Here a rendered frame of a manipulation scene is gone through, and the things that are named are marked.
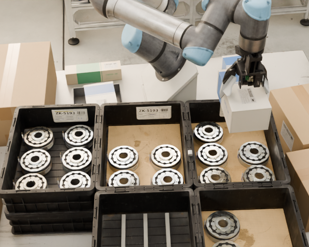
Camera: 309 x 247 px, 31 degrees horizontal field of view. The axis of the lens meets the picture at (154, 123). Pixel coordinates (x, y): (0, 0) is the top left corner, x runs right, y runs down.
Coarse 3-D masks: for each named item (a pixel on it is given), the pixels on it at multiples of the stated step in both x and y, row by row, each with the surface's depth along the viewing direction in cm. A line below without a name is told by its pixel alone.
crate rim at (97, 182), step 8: (104, 104) 194; (112, 104) 194; (120, 104) 194; (128, 104) 194; (136, 104) 194; (144, 104) 194; (152, 104) 194; (160, 104) 194; (168, 104) 195; (184, 104) 194; (184, 112) 191; (184, 120) 188; (184, 128) 185; (184, 136) 182; (184, 144) 180; (96, 168) 173; (96, 176) 170; (96, 184) 168; (168, 184) 167; (176, 184) 167; (184, 184) 167; (192, 184) 167; (96, 192) 169
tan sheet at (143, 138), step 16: (112, 128) 200; (128, 128) 200; (144, 128) 200; (160, 128) 199; (176, 128) 199; (112, 144) 194; (128, 144) 194; (144, 144) 194; (160, 144) 194; (176, 144) 194; (144, 160) 188; (144, 176) 183
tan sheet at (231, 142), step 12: (192, 132) 198; (228, 132) 197; (240, 132) 197; (252, 132) 197; (228, 144) 193; (240, 144) 193; (264, 144) 193; (228, 156) 189; (228, 168) 185; (240, 168) 185; (240, 180) 181
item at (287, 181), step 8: (272, 120) 187; (272, 128) 184; (192, 136) 182; (192, 144) 180; (280, 144) 179; (192, 152) 177; (280, 152) 176; (192, 160) 174; (192, 168) 172; (192, 176) 170; (288, 176) 169; (200, 184) 167; (208, 184) 167; (216, 184) 167; (224, 184) 167; (232, 184) 167; (240, 184) 167; (248, 184) 167; (256, 184) 167; (264, 184) 167; (272, 184) 167; (288, 184) 168
